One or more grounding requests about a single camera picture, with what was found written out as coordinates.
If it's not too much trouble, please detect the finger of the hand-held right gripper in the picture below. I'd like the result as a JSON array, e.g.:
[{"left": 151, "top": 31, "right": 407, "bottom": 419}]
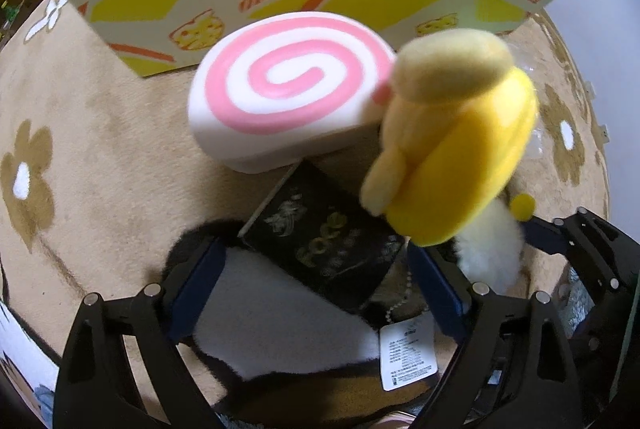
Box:
[{"left": 525, "top": 208, "right": 640, "bottom": 305}]

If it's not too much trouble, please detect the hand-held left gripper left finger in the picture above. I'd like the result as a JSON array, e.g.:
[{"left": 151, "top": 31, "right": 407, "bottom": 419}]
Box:
[{"left": 54, "top": 236, "right": 228, "bottom": 429}]

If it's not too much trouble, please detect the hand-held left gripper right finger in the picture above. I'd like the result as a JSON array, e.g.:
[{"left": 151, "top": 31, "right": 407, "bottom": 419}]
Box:
[{"left": 407, "top": 241, "right": 586, "bottom": 429}]

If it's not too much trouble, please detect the yellow dog plush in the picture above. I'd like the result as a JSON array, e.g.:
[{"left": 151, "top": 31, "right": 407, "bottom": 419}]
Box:
[{"left": 361, "top": 29, "right": 541, "bottom": 250}]

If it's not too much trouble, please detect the black card pack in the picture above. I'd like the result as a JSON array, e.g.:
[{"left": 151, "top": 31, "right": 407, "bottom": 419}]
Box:
[{"left": 237, "top": 160, "right": 406, "bottom": 315}]

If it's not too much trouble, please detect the pink swirl roll plush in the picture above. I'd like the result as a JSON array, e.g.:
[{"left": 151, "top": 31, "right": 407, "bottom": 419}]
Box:
[{"left": 187, "top": 11, "right": 398, "bottom": 174}]

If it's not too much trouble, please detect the white paper tag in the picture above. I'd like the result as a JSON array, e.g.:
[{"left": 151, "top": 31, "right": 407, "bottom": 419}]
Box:
[{"left": 379, "top": 323, "right": 440, "bottom": 392}]

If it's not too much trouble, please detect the silver ball chain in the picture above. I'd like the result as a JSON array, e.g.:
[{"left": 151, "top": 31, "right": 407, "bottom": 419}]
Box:
[{"left": 384, "top": 276, "right": 418, "bottom": 326}]

